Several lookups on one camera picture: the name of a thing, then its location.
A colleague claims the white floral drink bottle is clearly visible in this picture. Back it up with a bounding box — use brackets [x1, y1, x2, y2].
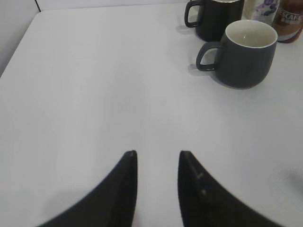
[243, 0, 280, 24]

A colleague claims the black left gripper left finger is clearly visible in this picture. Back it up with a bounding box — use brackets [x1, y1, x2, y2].
[42, 150, 138, 227]

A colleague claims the dark grey ceramic mug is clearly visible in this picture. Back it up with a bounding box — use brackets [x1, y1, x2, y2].
[196, 20, 278, 89]

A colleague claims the brown Nescafe coffee bottle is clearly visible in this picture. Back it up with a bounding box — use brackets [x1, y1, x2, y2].
[272, 0, 303, 43]

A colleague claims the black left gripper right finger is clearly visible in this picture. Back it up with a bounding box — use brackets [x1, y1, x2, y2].
[178, 151, 278, 227]

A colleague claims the black ceramic mug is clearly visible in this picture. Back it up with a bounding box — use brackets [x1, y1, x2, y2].
[184, 0, 245, 42]

